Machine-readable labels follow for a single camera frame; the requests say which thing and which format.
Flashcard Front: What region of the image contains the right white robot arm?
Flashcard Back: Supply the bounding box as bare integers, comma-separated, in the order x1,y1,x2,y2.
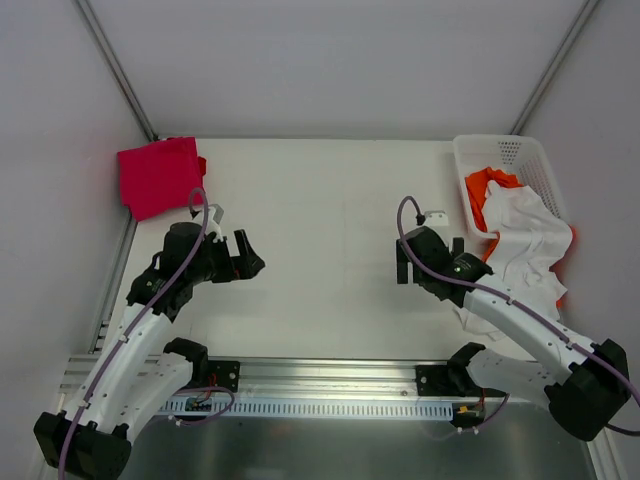
397,226,639,441

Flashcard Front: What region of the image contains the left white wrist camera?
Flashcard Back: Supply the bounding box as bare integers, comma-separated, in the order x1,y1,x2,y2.
189,204,224,243

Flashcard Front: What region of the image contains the right metal frame post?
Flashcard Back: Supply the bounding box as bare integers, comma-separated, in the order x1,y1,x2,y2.
509,0,602,135

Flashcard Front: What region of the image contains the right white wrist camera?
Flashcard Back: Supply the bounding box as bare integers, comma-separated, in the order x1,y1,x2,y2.
424,210,449,229

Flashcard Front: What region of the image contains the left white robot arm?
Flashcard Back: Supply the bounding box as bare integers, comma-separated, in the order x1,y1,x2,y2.
34,222,265,479

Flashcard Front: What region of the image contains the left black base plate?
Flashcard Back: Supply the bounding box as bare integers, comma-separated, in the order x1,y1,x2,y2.
203,359,241,393

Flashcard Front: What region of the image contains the white plastic basket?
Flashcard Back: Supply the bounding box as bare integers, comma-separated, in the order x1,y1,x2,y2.
452,134,571,244

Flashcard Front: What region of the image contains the left metal frame post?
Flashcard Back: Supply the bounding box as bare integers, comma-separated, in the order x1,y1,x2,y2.
72,0,159,142

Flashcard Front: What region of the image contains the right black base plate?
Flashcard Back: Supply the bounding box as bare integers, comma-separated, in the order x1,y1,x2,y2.
414,364,461,397

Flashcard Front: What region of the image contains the orange t-shirt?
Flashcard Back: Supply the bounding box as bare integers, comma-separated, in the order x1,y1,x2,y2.
464,167,580,311

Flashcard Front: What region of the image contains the folded magenta t-shirt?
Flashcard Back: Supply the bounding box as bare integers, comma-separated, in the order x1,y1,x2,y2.
117,137,206,222

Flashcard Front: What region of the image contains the white t-shirt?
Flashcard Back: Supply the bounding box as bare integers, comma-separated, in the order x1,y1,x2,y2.
452,179,574,344

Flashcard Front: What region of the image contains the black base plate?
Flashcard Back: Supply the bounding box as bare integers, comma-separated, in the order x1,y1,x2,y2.
203,359,241,393
414,364,461,397

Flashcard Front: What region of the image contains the white slotted cable duct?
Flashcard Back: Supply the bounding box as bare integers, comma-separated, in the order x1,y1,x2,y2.
158,395,454,422

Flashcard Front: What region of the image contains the aluminium mounting rail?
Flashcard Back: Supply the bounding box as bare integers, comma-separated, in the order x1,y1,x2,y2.
234,357,445,399

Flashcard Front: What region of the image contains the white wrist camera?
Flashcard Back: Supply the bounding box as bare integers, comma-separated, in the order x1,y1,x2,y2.
424,210,449,229
189,204,224,243

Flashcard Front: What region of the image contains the metal frame post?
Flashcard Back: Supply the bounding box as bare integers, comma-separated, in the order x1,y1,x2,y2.
509,0,602,135
72,0,159,142

